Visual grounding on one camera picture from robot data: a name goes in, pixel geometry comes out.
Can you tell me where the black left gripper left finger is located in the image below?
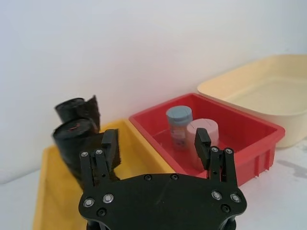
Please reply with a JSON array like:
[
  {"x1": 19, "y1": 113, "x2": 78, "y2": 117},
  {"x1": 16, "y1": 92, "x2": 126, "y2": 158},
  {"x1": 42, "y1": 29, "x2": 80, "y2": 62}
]
[{"x1": 79, "y1": 129, "x2": 120, "y2": 190}]

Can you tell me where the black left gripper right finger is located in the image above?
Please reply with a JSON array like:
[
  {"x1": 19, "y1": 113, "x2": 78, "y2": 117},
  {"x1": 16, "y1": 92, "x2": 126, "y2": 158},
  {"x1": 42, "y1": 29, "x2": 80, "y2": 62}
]
[{"x1": 194, "y1": 128, "x2": 239, "y2": 187}]

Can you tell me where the bottle with pink lid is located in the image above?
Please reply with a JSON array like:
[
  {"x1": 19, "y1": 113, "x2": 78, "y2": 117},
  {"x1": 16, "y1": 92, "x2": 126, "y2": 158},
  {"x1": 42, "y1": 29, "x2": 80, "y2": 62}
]
[{"x1": 186, "y1": 118, "x2": 219, "y2": 172}]

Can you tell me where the bottle with blue-grey lid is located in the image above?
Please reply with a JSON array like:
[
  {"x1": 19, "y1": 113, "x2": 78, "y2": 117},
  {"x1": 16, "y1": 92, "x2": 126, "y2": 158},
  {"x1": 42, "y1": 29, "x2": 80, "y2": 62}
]
[{"x1": 165, "y1": 104, "x2": 193, "y2": 151}]

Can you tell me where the black trash bag roll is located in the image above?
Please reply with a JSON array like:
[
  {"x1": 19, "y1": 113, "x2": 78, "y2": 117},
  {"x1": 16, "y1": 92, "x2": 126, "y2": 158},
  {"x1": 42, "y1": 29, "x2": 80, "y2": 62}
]
[
  {"x1": 54, "y1": 95, "x2": 102, "y2": 135},
  {"x1": 52, "y1": 119, "x2": 122, "y2": 190}
]

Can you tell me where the red plastic bin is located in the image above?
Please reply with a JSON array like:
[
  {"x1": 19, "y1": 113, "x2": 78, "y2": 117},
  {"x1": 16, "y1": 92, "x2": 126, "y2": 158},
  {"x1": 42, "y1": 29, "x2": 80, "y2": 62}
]
[{"x1": 129, "y1": 92, "x2": 286, "y2": 188}]

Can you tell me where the yellow plastic bin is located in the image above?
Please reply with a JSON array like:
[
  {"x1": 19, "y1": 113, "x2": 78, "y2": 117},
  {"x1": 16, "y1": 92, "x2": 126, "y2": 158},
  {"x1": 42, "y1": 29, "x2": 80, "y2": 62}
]
[{"x1": 32, "y1": 119, "x2": 177, "y2": 230}]

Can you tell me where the cream plastic tray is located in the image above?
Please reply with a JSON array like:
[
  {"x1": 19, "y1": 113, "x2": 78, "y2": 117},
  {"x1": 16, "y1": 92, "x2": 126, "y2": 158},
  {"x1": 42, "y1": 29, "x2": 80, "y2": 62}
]
[{"x1": 197, "y1": 54, "x2": 307, "y2": 149}]

